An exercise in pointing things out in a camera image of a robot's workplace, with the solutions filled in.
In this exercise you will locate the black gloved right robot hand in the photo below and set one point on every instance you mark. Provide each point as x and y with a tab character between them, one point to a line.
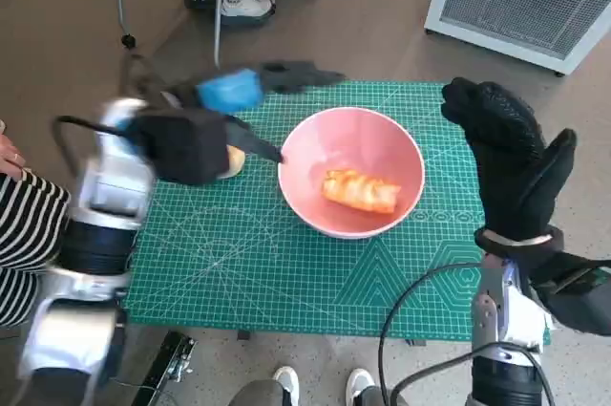
515	172

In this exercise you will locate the person's hand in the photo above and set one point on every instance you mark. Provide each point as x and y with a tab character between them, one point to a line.
12	157

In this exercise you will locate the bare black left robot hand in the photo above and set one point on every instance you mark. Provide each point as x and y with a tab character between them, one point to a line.
229	91

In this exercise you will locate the round toy bread bun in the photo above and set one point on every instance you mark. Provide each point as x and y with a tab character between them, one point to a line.
236	162

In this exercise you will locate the pink bowl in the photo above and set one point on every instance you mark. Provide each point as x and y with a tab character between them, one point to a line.
363	138

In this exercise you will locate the long toy bread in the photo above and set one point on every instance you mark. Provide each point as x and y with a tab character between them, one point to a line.
363	191

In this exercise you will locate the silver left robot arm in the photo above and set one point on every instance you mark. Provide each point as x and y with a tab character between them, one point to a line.
110	186

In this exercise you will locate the person in striped clothing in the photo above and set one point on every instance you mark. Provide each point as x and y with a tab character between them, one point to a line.
28	234

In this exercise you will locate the green cutting mat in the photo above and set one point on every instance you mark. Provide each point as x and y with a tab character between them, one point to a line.
267	282

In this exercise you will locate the black table clip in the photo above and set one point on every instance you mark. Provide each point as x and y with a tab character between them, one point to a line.
245	335
416	343

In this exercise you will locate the person with white shoes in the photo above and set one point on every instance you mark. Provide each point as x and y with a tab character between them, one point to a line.
286	382

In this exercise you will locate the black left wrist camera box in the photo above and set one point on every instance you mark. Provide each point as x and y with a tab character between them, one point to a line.
186	148

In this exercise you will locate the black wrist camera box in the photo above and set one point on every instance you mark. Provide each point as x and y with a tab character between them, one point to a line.
186	148
577	296

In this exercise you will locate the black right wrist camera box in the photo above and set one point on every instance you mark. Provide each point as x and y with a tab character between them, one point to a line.
577	296

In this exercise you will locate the black metal rail bracket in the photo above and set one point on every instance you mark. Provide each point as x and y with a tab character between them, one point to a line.
167	368

